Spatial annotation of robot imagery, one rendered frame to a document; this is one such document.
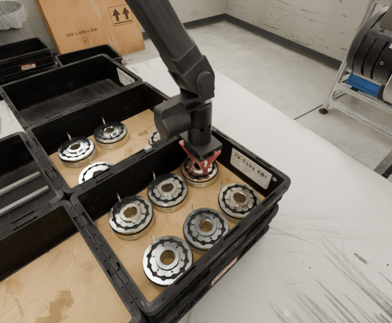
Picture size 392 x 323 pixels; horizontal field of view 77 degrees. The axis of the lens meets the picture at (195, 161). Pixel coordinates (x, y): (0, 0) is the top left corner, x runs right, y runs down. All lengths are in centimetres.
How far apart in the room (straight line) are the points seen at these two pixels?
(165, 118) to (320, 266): 56
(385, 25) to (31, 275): 89
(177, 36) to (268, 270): 59
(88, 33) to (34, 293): 306
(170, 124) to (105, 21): 303
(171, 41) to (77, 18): 296
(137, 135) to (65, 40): 263
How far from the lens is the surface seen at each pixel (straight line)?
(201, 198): 64
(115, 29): 350
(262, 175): 62
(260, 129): 107
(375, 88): 237
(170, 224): 61
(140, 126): 87
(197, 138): 56
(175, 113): 50
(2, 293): 67
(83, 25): 341
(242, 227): 50
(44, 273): 64
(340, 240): 84
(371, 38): 69
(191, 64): 48
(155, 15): 45
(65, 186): 61
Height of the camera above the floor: 136
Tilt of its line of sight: 47 degrees down
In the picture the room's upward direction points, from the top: straight up
